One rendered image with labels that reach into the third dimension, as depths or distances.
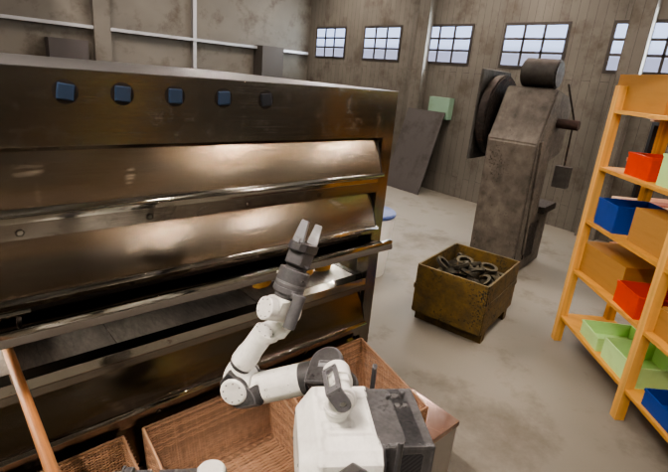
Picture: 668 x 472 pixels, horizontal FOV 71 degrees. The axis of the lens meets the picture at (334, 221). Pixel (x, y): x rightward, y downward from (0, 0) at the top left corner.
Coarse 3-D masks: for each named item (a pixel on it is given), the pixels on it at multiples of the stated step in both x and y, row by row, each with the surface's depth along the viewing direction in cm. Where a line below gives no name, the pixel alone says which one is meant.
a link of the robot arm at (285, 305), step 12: (276, 288) 127; (288, 288) 126; (264, 300) 127; (276, 300) 127; (288, 300) 128; (300, 300) 126; (264, 312) 125; (276, 312) 125; (288, 312) 126; (300, 312) 127; (288, 324) 125
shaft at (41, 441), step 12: (12, 348) 152; (12, 360) 146; (12, 372) 141; (24, 384) 137; (24, 396) 131; (24, 408) 128; (36, 408) 129; (36, 420) 124; (36, 432) 120; (36, 444) 117; (48, 444) 117; (48, 456) 113; (48, 468) 110
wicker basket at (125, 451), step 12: (108, 444) 164; (120, 444) 166; (84, 456) 158; (96, 456) 161; (108, 456) 164; (120, 456) 167; (132, 456) 161; (60, 468) 154; (72, 468) 156; (84, 468) 158; (96, 468) 162; (108, 468) 164; (120, 468) 166
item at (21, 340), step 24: (360, 240) 227; (240, 264) 189; (264, 264) 188; (312, 264) 189; (144, 288) 161; (168, 288) 161; (216, 288) 161; (48, 312) 141; (72, 312) 140; (120, 312) 141; (144, 312) 146; (24, 336) 125; (48, 336) 128
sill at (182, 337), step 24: (312, 288) 220; (336, 288) 225; (240, 312) 193; (144, 336) 170; (168, 336) 171; (192, 336) 178; (72, 360) 153; (96, 360) 155; (120, 360) 161; (0, 384) 140; (48, 384) 147
